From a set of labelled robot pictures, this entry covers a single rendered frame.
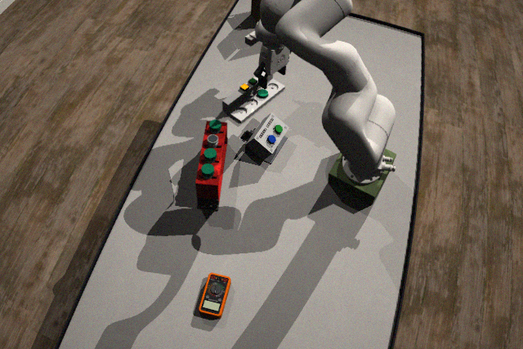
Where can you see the dark grey table edge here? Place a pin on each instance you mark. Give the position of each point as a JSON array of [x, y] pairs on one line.
[[161, 128]]

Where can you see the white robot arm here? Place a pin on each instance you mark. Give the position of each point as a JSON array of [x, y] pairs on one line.
[[354, 108]]

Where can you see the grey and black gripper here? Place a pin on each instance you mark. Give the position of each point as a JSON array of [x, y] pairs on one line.
[[273, 60]]

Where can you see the orange digital multimeter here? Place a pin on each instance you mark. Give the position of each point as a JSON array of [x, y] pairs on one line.
[[214, 296]]

